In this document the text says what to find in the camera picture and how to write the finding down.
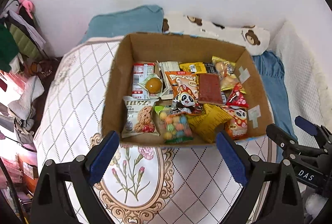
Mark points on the white cloth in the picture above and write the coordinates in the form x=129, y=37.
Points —
x=26, y=99

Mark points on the red triangular snack packet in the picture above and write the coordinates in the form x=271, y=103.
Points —
x=237, y=98

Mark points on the small orange panda snack packet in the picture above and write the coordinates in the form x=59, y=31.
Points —
x=237, y=123

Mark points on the white textured blanket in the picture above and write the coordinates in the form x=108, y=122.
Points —
x=303, y=63

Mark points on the clear orange ball packet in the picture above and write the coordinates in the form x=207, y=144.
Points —
x=151, y=85

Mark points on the yellow clear bread packet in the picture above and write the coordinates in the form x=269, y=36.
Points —
x=228, y=79

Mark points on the large orange panda snack packet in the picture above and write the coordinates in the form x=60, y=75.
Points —
x=181, y=84

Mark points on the blue pillow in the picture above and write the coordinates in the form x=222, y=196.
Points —
x=124, y=22

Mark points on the white wafer packet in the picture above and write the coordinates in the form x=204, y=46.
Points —
x=168, y=66

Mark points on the olive padded jacket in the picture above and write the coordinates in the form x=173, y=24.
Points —
x=24, y=42

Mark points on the dark green garment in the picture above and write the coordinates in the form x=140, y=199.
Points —
x=7, y=47

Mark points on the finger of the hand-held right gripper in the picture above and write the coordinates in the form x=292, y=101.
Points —
x=282, y=136
x=307, y=125

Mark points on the brown slab snack packet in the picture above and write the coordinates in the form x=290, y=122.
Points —
x=210, y=89

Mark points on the bear print pillow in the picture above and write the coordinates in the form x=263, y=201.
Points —
x=233, y=35

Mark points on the brown bag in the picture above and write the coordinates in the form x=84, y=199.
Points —
x=41, y=68

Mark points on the red white snack packet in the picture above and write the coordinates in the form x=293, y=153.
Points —
x=138, y=71

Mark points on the mustard yellow snack packet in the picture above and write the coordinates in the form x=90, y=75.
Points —
x=207, y=120

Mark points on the small yellow snack packet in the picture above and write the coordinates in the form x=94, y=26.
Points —
x=192, y=67

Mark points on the white cracker packet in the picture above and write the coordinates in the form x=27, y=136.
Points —
x=140, y=117

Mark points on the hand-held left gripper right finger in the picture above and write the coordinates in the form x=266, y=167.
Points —
x=230, y=159

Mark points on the pink plush toy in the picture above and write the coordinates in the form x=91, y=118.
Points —
x=27, y=5

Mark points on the blue bedsheet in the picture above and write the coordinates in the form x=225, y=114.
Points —
x=272, y=76

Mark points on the cardboard box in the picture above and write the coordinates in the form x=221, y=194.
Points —
x=181, y=47

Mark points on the colourful candy ball packet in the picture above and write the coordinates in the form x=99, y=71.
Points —
x=173, y=123

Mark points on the grey white garment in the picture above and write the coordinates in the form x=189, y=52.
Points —
x=28, y=27

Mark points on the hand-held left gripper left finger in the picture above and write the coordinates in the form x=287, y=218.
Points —
x=103, y=159

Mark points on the small black snack packet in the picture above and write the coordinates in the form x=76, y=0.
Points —
x=209, y=68

